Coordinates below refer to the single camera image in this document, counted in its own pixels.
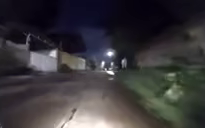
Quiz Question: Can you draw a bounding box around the dark bush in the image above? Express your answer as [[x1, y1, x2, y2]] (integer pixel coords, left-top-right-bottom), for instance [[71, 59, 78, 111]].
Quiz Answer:
[[58, 63, 73, 74]]

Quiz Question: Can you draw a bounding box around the grass verge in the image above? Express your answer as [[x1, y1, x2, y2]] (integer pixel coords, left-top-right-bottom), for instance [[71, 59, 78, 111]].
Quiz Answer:
[[114, 66, 205, 128]]

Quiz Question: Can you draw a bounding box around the pale boundary wall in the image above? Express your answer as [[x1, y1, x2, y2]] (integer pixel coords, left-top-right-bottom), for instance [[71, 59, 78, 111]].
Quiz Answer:
[[0, 34, 88, 75]]

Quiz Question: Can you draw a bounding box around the dark tree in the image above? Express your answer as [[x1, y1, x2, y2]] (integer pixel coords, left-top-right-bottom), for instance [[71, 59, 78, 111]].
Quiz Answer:
[[108, 13, 205, 69]]

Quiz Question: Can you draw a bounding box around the street lamp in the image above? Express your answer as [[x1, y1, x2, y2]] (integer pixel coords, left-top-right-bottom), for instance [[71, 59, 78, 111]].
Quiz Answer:
[[105, 49, 116, 59]]

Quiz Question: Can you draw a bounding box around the pale building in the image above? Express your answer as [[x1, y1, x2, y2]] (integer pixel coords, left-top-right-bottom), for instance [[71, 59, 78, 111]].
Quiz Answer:
[[120, 57, 129, 70]]

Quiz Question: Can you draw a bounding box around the dark asphalt road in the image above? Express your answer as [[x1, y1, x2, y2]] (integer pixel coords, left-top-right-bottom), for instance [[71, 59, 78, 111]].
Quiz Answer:
[[0, 69, 171, 128]]

